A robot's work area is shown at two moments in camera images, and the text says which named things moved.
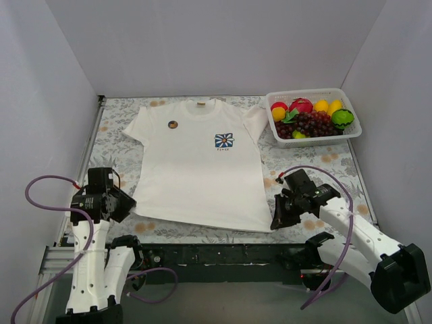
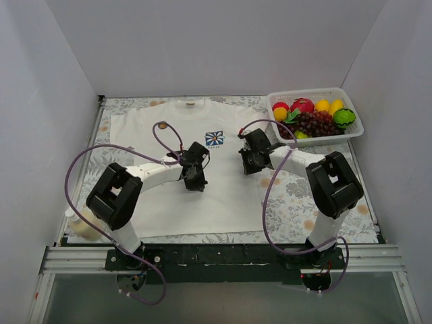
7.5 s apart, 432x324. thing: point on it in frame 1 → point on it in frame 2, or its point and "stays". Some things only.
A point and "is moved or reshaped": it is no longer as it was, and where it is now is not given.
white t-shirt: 202,164 is moved or reshaped
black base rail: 272,263 stays
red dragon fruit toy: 302,104 stays
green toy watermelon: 341,118 stays
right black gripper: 281,213 → 248,162
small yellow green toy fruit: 298,135 stays
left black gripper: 122,205 → 194,173
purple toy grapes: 313,123 stays
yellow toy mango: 335,105 stays
